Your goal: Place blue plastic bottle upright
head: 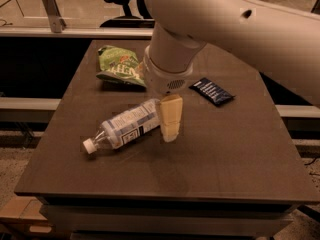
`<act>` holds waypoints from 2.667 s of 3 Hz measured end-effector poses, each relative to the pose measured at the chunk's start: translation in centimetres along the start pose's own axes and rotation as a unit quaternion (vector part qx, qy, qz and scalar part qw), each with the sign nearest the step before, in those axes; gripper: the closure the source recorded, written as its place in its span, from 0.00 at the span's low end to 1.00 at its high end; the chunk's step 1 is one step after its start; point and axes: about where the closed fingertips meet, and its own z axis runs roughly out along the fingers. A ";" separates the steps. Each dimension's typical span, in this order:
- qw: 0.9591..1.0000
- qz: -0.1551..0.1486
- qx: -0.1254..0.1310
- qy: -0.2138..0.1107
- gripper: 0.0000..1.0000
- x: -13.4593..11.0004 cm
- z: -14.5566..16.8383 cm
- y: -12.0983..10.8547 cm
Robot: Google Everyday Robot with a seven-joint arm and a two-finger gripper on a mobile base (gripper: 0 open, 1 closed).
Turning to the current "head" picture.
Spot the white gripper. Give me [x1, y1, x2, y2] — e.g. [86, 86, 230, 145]
[143, 47, 193, 142]

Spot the blue label plastic bottle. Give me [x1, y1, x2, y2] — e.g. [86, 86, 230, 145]
[83, 98, 160, 154]

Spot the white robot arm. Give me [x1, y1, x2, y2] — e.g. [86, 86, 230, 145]
[143, 0, 320, 106]

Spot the dark blue snack packet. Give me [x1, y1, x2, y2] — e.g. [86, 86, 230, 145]
[189, 78, 234, 106]

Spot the green chip bag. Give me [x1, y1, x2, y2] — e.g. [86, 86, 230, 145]
[96, 45, 146, 87]

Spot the black office chair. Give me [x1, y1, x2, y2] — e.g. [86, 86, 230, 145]
[101, 0, 155, 28]

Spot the grey table drawer unit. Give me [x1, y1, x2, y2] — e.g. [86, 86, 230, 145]
[40, 204, 292, 240]

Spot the wooden box on floor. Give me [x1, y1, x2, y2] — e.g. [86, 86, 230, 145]
[0, 196, 54, 239]

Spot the left metal bracket post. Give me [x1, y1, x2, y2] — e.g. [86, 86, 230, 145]
[41, 0, 66, 33]

